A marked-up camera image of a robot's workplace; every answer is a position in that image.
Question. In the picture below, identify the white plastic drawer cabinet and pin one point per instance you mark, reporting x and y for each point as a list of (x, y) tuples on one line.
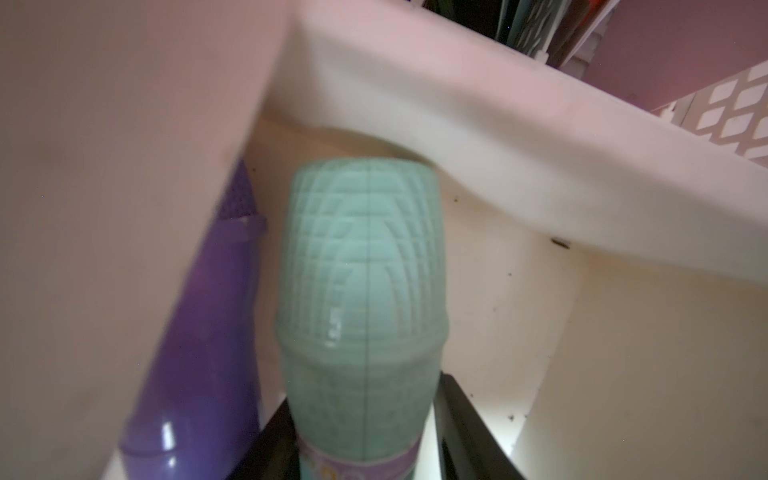
[(121, 122)]

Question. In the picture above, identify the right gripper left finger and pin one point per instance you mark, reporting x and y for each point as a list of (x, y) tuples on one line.
[(274, 454)]

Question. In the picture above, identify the mint green toy microphone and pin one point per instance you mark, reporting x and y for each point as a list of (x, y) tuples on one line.
[(361, 319)]

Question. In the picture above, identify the purple toy microphone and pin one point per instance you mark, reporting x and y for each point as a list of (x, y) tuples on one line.
[(199, 408)]

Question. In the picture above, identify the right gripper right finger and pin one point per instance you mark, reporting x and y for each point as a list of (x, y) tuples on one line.
[(467, 449)]

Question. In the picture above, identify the white file organizer rack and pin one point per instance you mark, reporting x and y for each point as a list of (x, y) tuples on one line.
[(700, 65)]

